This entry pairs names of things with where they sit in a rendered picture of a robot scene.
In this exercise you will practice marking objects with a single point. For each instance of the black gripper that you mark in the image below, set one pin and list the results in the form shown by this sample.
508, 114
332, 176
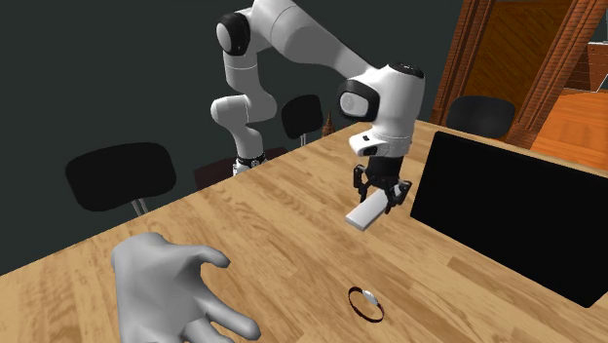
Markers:
383, 168

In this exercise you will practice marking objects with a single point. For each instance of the white rectangular remote control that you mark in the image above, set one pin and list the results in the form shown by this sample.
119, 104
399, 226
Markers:
365, 213

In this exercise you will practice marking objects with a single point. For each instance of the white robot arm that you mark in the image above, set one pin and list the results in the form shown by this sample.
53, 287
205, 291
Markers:
304, 35

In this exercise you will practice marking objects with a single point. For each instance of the brown tower figure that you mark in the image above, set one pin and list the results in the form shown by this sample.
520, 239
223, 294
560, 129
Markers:
328, 127

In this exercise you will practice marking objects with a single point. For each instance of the black chair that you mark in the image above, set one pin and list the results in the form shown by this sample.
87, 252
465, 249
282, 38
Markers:
479, 116
118, 175
301, 116

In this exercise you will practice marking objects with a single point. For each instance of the black flat screen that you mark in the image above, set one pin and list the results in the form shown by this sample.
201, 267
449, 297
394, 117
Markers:
513, 209

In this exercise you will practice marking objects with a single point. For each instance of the grey hand sculpture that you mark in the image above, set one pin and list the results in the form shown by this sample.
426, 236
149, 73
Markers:
161, 289

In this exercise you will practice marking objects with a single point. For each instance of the wooden door frame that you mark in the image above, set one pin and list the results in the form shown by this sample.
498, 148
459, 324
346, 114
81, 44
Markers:
541, 71

